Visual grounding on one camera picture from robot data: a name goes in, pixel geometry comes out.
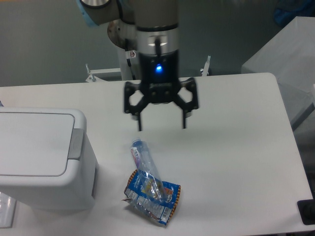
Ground blue plastic bag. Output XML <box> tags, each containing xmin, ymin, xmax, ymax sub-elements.
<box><xmin>273</xmin><ymin>0</ymin><xmax>315</xmax><ymax>28</ymax></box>

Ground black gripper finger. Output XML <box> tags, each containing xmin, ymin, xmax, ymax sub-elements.
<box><xmin>175</xmin><ymin>77</ymin><xmax>199</xmax><ymax>129</ymax></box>
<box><xmin>123</xmin><ymin>81</ymin><xmax>151</xmax><ymax>132</ymax></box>

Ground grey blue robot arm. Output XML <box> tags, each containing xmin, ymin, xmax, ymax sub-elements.
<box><xmin>77</xmin><ymin>0</ymin><xmax>199</xmax><ymax>128</ymax></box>

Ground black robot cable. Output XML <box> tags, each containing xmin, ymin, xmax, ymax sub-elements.
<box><xmin>124</xmin><ymin>38</ymin><xmax>136</xmax><ymax>81</ymax></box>

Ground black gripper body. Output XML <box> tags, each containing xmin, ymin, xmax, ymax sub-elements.
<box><xmin>139</xmin><ymin>50</ymin><xmax>181</xmax><ymax>104</ymax></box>

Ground white push-top trash can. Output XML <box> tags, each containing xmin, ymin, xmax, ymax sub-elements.
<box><xmin>0</xmin><ymin>107</ymin><xmax>99</xmax><ymax>210</ymax></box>

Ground blue snack wrapper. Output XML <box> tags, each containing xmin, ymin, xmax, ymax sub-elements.
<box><xmin>123</xmin><ymin>170</ymin><xmax>181</xmax><ymax>226</ymax></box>

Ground clear plastic sheet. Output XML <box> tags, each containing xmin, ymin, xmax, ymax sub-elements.
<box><xmin>0</xmin><ymin>192</ymin><xmax>17</xmax><ymax>229</ymax></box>

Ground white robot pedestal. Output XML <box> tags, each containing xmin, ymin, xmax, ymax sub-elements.
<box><xmin>117</xmin><ymin>47</ymin><xmax>141</xmax><ymax>81</ymax></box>

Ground black device at edge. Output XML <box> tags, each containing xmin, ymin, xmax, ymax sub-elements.
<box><xmin>297</xmin><ymin>199</ymin><xmax>315</xmax><ymax>225</ymax></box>

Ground clear crushed plastic bottle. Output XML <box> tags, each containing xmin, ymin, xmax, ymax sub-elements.
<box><xmin>130</xmin><ymin>138</ymin><xmax>167</xmax><ymax>204</ymax></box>

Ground white covered side table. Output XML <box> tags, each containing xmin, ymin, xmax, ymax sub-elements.
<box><xmin>241</xmin><ymin>17</ymin><xmax>315</xmax><ymax>130</ymax></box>

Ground white metal base frame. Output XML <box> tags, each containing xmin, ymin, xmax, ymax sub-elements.
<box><xmin>85</xmin><ymin>55</ymin><xmax>211</xmax><ymax>83</ymax></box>

